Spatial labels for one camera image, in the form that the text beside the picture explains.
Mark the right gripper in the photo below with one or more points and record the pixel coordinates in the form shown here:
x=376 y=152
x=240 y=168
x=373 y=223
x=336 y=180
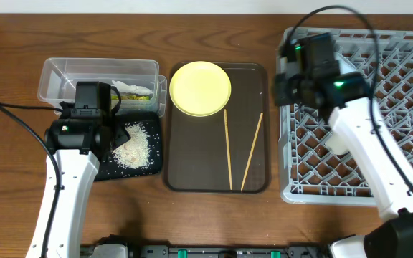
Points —
x=282 y=94

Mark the green orange snack wrapper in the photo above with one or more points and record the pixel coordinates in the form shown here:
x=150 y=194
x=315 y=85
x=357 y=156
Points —
x=131 y=97

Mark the wooden chopstick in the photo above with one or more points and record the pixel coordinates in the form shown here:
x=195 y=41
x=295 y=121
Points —
x=229 y=164
x=252 y=148

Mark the white tissue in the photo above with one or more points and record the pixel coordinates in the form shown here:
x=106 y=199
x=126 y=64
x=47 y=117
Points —
x=132 y=89

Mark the white green cup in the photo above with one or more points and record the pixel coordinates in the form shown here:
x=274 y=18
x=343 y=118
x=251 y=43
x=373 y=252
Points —
x=337 y=143

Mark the light blue bowl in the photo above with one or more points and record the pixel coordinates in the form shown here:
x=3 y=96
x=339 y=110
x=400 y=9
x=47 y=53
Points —
x=346 y=66

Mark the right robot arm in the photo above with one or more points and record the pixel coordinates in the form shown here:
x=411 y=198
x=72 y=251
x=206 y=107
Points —
x=312 y=76

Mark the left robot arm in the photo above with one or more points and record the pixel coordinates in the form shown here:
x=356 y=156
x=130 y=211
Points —
x=85 y=134

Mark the black waste tray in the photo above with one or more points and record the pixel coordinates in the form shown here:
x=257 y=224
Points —
x=110 y=170

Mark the grey dishwasher rack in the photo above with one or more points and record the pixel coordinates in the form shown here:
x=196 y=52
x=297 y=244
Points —
x=309 y=173

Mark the spilled rice pile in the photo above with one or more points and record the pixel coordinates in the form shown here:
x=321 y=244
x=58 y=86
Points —
x=134 y=154

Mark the lower clear plastic bin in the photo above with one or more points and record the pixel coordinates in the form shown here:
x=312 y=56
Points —
x=63 y=90

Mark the clear plastic bin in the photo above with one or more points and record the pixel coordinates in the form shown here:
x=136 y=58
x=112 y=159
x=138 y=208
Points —
x=63 y=90
x=60 y=67

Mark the upper clear plastic bin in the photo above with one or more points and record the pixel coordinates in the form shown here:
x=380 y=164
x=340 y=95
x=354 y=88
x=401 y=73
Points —
x=60 y=67

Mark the dark brown serving tray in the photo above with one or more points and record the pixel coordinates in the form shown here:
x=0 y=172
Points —
x=195 y=152

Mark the yellow plate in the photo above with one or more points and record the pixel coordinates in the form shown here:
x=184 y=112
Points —
x=200 y=88

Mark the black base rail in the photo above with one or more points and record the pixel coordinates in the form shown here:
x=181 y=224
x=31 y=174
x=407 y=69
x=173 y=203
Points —
x=119 y=246

